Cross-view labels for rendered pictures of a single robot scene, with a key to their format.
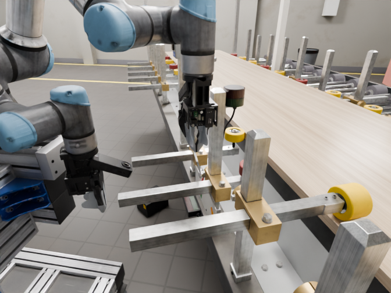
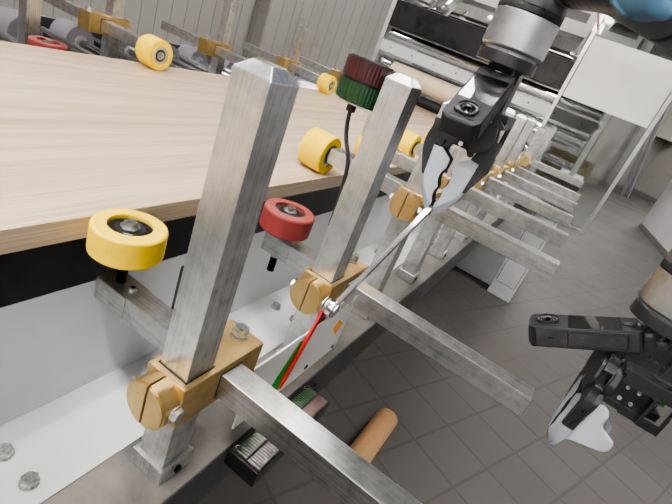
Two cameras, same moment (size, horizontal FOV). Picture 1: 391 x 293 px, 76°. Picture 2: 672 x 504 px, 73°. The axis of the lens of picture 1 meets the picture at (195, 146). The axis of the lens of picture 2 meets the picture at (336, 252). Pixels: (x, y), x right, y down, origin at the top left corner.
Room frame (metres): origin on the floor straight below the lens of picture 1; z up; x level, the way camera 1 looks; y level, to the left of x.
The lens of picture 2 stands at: (1.14, 0.27, 1.16)
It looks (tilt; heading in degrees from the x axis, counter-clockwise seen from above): 25 degrees down; 216
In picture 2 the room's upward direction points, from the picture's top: 22 degrees clockwise
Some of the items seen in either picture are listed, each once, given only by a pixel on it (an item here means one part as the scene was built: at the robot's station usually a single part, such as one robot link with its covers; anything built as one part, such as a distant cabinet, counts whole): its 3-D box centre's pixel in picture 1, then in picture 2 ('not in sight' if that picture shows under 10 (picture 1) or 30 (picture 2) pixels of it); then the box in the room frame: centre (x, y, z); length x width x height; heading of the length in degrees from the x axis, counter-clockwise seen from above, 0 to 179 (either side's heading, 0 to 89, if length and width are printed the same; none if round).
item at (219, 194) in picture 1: (217, 181); (328, 282); (0.66, -0.07, 0.84); 0.13 x 0.06 x 0.05; 14
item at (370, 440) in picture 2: not in sight; (369, 441); (0.00, -0.13, 0.04); 0.30 x 0.08 x 0.08; 14
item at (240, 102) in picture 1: (233, 100); (361, 92); (0.69, -0.11, 1.11); 0.06 x 0.06 x 0.02
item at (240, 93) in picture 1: (234, 91); (369, 72); (0.69, -0.11, 1.13); 0.06 x 0.06 x 0.02
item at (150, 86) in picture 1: (158, 86); not in sight; (1.84, 0.27, 0.84); 0.43 x 0.03 x 0.04; 104
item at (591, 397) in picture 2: not in sight; (588, 396); (0.58, 0.27, 0.91); 0.05 x 0.02 x 0.09; 14
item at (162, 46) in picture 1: (163, 77); not in sight; (1.89, 0.24, 0.90); 0.03 x 0.03 x 0.48; 14
